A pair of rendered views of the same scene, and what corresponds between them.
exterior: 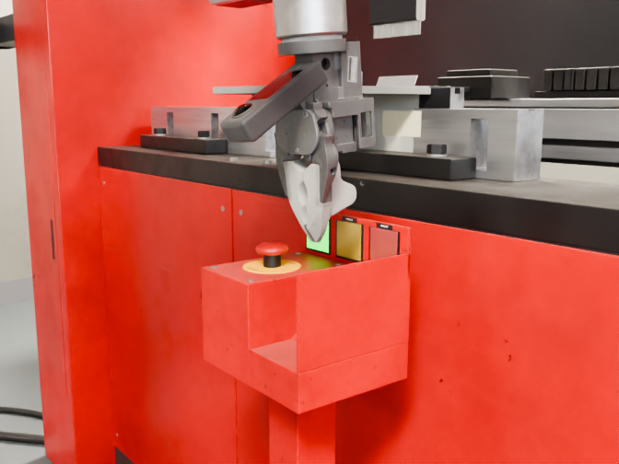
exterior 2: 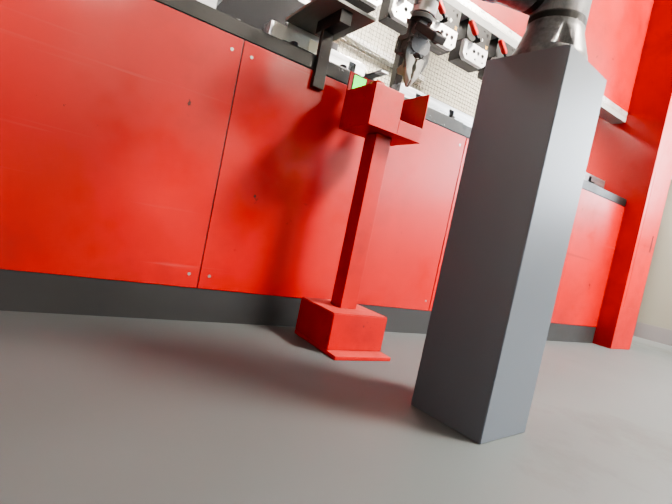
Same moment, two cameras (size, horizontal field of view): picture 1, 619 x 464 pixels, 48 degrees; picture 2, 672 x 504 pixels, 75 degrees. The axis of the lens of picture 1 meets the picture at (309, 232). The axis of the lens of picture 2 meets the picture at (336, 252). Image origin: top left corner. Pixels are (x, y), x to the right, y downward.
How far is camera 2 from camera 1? 168 cm
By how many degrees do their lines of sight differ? 85
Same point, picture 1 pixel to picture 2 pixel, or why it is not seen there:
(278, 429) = (377, 158)
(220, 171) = (234, 24)
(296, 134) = (420, 46)
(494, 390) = not seen: hidden behind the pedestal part
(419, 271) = not seen: hidden behind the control
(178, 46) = not seen: outside the picture
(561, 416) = (401, 163)
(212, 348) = (376, 118)
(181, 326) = (150, 124)
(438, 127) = (336, 58)
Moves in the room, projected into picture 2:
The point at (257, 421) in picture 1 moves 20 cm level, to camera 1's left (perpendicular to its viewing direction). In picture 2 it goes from (240, 187) to (215, 178)
